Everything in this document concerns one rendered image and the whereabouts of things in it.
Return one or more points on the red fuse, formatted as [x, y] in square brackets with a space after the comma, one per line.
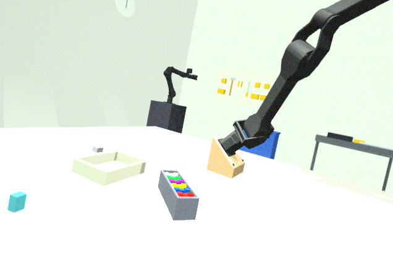
[188, 194]

